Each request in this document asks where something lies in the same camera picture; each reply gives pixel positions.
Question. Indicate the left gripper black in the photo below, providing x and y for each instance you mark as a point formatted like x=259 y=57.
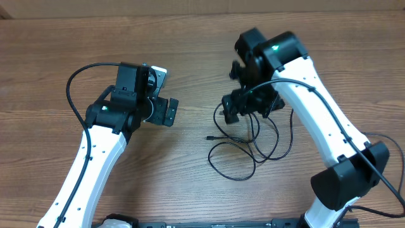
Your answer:
x=159 y=117

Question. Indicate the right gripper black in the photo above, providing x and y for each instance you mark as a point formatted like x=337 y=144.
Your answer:
x=237 y=99

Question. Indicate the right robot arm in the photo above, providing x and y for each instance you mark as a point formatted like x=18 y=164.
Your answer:
x=276 y=72

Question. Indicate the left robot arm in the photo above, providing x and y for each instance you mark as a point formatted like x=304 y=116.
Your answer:
x=108 y=125

